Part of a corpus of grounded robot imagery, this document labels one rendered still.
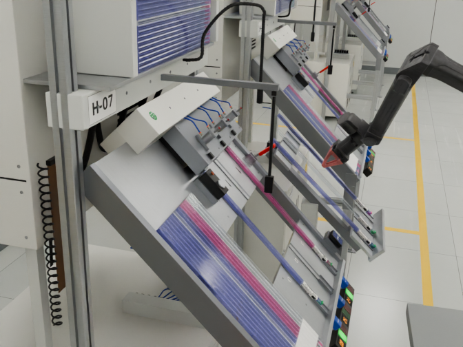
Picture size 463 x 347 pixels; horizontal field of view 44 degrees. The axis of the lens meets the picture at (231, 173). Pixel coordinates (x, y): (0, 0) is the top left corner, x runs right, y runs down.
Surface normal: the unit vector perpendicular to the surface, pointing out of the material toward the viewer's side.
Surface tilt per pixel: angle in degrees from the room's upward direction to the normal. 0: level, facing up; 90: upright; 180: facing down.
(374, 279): 0
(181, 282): 90
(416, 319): 0
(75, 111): 90
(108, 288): 0
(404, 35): 90
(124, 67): 90
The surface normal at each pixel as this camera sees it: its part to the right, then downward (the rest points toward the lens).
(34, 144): 0.96, 0.12
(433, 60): 0.09, -0.36
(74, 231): -0.27, 0.33
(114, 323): 0.03, -0.93
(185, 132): 0.70, -0.57
